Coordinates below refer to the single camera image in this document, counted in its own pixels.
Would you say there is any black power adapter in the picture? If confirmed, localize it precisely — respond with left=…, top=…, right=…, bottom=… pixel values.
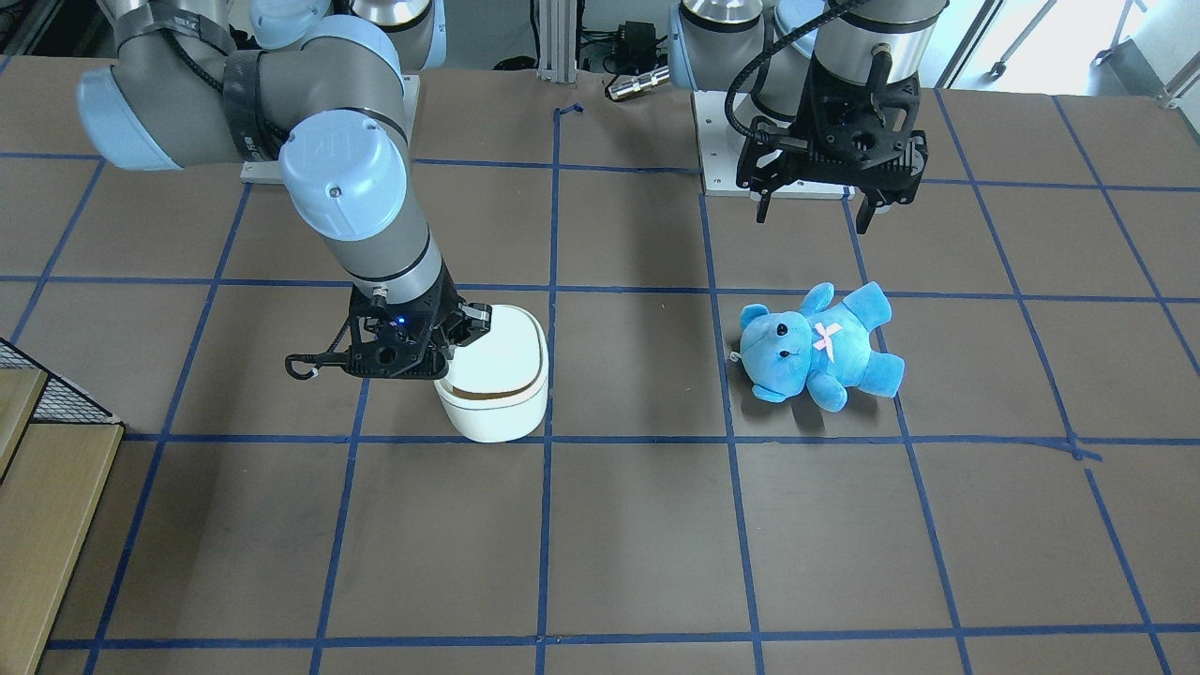
left=613, top=20, right=656, bottom=65

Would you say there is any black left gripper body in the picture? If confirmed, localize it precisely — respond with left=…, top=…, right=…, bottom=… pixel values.
left=736, top=56, right=926, bottom=203

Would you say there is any blue teddy bear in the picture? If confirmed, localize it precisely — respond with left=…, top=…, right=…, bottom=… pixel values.
left=736, top=281, right=906, bottom=412

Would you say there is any silver metal cylinder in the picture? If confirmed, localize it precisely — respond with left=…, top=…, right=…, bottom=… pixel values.
left=605, top=68, right=671, bottom=103

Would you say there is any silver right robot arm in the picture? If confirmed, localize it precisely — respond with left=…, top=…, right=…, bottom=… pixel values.
left=76, top=1, right=491, bottom=380

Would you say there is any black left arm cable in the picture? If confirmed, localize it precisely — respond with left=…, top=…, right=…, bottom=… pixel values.
left=725, top=0, right=882, bottom=142

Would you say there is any wooden shelf with mesh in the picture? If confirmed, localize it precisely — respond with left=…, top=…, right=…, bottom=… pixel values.
left=1, top=340, right=125, bottom=674

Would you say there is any white trash can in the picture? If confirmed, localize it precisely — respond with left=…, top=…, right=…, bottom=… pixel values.
left=434, top=305, right=548, bottom=443

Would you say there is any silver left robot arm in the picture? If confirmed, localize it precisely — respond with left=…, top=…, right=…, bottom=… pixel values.
left=667, top=1, right=946, bottom=233

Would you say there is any aluminium profile post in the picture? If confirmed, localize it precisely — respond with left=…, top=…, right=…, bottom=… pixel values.
left=534, top=0, right=580, bottom=85

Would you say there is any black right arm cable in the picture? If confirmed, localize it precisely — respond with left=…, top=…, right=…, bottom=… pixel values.
left=286, top=313, right=362, bottom=383

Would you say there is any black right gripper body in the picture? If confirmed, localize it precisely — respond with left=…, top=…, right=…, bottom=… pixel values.
left=322, top=277, right=467, bottom=380

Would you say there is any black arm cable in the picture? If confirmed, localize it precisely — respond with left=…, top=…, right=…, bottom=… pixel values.
left=286, top=313, right=362, bottom=383
left=725, top=0, right=882, bottom=142

